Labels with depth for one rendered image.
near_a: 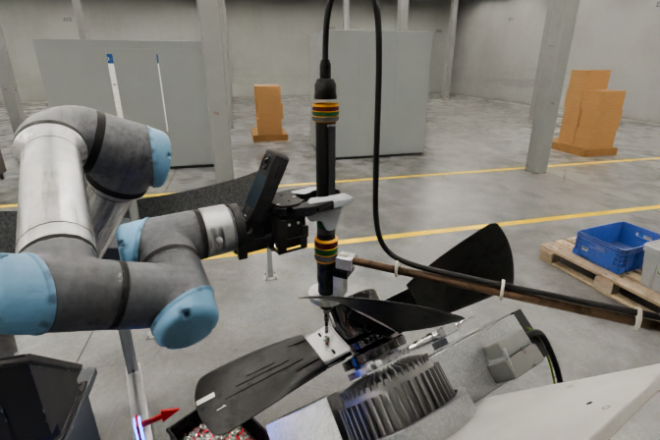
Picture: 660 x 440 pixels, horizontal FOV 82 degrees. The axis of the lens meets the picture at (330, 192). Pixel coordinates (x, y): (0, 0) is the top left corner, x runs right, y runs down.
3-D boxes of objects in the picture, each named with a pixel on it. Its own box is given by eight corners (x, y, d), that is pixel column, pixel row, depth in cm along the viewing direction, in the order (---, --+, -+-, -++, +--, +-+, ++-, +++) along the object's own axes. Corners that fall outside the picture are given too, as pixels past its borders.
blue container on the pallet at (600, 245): (666, 262, 315) (674, 238, 308) (617, 275, 296) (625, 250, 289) (617, 242, 352) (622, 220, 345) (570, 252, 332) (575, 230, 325)
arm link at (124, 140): (15, 286, 90) (95, 96, 70) (86, 287, 100) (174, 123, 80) (11, 330, 82) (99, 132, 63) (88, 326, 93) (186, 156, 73)
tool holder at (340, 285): (358, 293, 74) (360, 248, 71) (346, 313, 68) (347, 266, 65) (317, 283, 78) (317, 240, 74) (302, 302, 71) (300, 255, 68)
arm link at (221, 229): (193, 202, 58) (206, 219, 52) (223, 196, 61) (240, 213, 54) (199, 246, 61) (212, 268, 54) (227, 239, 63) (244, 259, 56)
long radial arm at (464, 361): (456, 414, 74) (426, 356, 79) (435, 418, 80) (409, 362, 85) (542, 358, 88) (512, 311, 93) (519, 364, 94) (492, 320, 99)
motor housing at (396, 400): (424, 415, 87) (398, 358, 93) (490, 405, 70) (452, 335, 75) (341, 467, 76) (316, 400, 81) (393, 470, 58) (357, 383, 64)
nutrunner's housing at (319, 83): (339, 303, 75) (341, 59, 60) (331, 315, 72) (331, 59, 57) (321, 299, 76) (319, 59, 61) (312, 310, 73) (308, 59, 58)
